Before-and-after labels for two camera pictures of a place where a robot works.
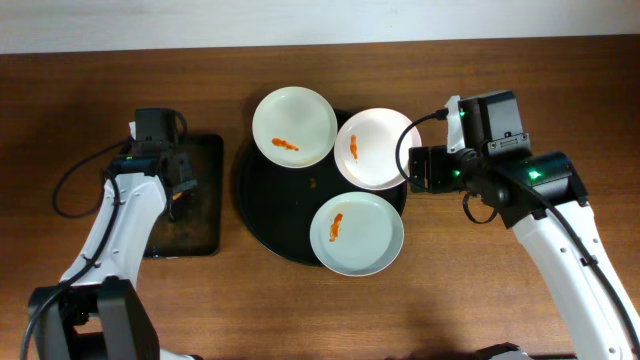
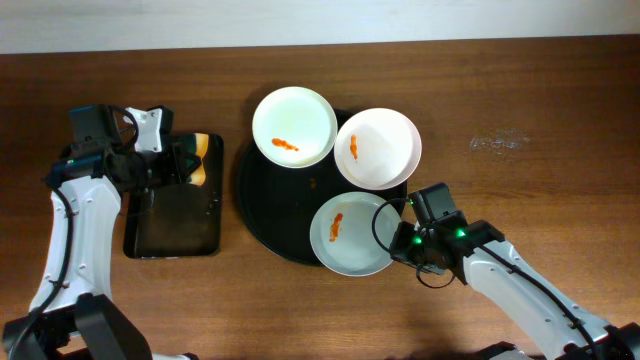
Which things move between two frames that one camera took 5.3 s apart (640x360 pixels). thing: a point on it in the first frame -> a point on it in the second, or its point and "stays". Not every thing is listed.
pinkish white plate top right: x=365 y=148 stays
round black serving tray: x=277 y=202 stays
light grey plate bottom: x=358 y=234 stays
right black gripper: x=422 y=168 -> x=406 y=246
